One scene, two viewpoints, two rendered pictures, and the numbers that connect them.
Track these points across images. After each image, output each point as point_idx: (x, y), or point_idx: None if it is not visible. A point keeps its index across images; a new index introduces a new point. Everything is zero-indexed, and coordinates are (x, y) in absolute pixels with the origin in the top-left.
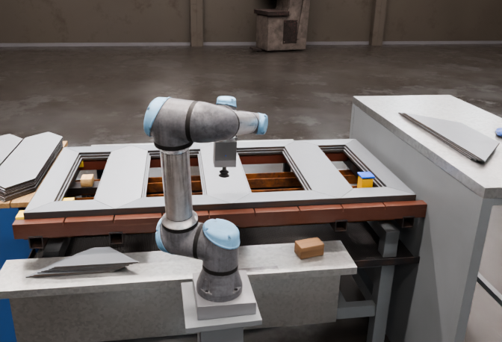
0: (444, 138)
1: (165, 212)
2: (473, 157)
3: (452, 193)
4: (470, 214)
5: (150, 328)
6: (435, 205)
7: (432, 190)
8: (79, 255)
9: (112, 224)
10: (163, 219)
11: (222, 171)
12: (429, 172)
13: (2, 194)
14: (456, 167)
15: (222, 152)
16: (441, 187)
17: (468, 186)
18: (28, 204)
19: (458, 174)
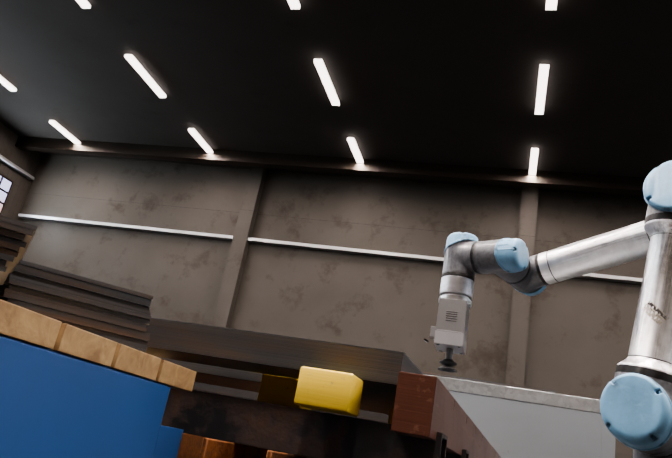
0: (472, 380)
1: (660, 354)
2: (536, 390)
3: (554, 426)
4: (598, 440)
5: None
6: (521, 453)
7: (510, 435)
8: None
9: (465, 427)
10: (662, 366)
11: (452, 360)
12: (496, 413)
13: (130, 321)
14: (555, 393)
15: (466, 322)
16: (530, 424)
17: (586, 408)
18: (192, 378)
19: (562, 400)
